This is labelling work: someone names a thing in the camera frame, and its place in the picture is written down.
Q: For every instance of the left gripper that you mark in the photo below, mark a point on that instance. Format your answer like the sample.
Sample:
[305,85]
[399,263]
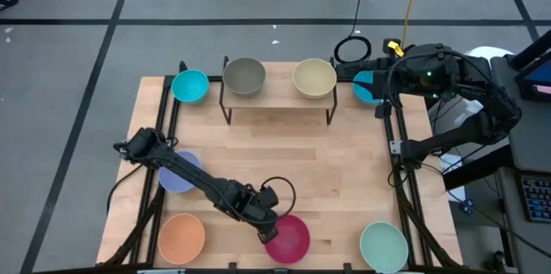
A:
[249,209]

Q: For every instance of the black power strip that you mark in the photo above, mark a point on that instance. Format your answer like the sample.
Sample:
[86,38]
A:
[348,70]

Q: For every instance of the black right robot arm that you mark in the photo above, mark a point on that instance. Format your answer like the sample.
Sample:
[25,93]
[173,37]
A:
[473,129]

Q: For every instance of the grey-brown bowl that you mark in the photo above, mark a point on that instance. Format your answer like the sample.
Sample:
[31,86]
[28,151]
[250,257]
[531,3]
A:
[244,76]

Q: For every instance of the blue plug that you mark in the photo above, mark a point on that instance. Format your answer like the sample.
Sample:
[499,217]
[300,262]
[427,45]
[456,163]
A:
[467,206]

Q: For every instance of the blue bowl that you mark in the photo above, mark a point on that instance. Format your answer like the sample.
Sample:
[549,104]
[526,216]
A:
[361,98]

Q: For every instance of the person's shoe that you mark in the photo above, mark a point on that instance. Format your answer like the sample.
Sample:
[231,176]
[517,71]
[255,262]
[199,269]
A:
[8,0]

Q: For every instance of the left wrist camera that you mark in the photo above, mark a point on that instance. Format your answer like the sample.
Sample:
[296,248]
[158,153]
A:
[268,196]

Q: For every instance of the orange bowl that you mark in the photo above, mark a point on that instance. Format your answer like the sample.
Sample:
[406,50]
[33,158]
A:
[181,239]

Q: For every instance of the grey desk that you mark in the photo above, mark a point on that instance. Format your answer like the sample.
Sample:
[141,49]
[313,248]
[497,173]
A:
[534,136]

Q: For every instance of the mint green bowl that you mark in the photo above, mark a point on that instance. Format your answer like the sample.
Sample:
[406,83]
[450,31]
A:
[383,248]

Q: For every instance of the magenta bowl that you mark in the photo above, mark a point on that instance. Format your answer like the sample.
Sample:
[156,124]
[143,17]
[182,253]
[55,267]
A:
[290,241]

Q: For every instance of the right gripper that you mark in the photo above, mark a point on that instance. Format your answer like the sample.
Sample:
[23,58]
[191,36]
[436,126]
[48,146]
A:
[389,82]

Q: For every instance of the yellow clip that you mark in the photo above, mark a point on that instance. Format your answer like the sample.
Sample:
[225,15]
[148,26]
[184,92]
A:
[395,47]

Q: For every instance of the white stool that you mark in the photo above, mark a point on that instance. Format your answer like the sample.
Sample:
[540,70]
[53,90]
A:
[488,53]

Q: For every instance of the lavender bowl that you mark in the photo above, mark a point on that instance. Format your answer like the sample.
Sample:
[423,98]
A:
[172,181]

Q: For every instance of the cream bowl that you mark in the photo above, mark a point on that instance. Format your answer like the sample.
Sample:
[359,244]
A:
[314,78]

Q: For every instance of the teal bowl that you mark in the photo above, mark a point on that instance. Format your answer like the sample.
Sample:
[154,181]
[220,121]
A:
[189,86]

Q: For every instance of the white paper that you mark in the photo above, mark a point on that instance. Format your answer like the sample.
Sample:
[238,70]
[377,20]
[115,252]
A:
[452,170]

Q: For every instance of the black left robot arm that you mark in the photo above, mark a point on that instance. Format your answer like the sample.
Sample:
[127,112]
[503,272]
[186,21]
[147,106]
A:
[193,175]

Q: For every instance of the black monitor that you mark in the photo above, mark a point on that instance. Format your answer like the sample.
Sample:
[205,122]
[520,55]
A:
[540,78]

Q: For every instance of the black keyboard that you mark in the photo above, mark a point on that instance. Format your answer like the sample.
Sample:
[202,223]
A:
[538,198]

